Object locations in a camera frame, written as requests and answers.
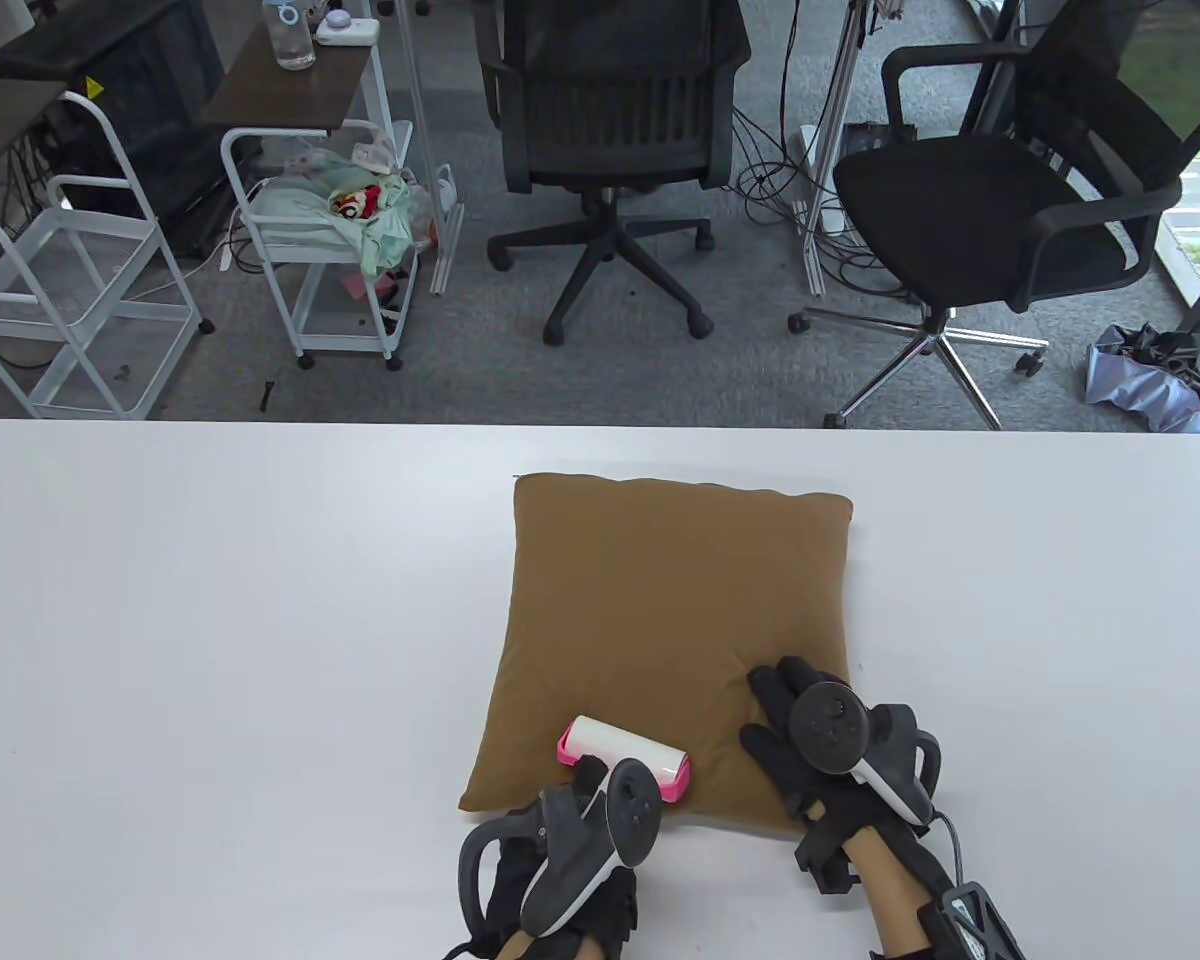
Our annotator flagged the black office chair black base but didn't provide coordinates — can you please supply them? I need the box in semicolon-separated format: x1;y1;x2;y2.
472;0;753;346

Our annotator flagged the clear white stand post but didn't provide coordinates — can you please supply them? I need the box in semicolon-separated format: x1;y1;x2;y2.
375;0;466;296

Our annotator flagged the person's left hand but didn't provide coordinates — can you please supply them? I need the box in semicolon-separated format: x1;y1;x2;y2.
450;755;661;960

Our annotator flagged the green cloth pile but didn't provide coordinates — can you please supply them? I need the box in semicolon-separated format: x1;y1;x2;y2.
255;150;431;276

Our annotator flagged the brown pillow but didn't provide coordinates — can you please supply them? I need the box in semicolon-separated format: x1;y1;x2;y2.
458;473;854;836

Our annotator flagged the white cart with clothes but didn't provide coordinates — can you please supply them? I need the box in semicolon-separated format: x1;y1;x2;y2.
220;120;421;371

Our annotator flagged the empty white cart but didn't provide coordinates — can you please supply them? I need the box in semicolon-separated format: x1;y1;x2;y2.
0;92;213;421

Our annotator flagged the black floor cable bundle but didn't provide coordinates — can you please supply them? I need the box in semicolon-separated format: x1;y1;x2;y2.
730;0;921;296

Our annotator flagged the brown top side table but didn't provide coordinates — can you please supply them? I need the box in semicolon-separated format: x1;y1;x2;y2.
200;20;396;136

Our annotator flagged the grey hand controller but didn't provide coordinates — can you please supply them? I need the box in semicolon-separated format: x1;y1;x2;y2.
458;758;661;938
790;680;943;826

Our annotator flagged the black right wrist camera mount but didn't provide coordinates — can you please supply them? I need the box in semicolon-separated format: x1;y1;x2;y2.
920;880;1026;960

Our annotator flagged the clear water bottle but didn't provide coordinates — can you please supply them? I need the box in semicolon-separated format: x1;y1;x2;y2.
263;0;318;71

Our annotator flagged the black mesh chair chrome base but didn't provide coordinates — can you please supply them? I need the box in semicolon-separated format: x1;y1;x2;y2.
788;0;1200;431

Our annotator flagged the pink lint roller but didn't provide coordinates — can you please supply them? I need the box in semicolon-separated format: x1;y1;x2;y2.
557;715;691;803

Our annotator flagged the dark wooden desk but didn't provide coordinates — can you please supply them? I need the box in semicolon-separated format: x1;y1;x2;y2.
0;78;69;191

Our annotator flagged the grey right hand controller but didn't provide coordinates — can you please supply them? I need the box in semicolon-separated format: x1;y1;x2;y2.
790;680;943;826

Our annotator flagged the grey left hand controller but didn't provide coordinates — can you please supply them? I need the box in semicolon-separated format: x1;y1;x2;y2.
458;758;661;938

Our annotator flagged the person's right forearm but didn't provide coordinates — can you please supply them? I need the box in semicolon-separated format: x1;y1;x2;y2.
840;830;936;960

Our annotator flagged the white device purple knob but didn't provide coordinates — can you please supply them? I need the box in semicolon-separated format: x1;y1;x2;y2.
317;8;381;46

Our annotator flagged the aluminium frame post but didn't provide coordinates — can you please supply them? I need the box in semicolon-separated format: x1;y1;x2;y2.
795;0;906;298

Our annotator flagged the crumpled blue grey cloth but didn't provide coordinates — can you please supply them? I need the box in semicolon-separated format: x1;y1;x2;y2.
1085;320;1200;436

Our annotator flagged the person's right hand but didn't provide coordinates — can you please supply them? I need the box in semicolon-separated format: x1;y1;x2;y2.
740;655;946;891

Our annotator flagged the black cabinet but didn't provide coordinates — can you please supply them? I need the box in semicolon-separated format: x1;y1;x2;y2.
0;0;261;256

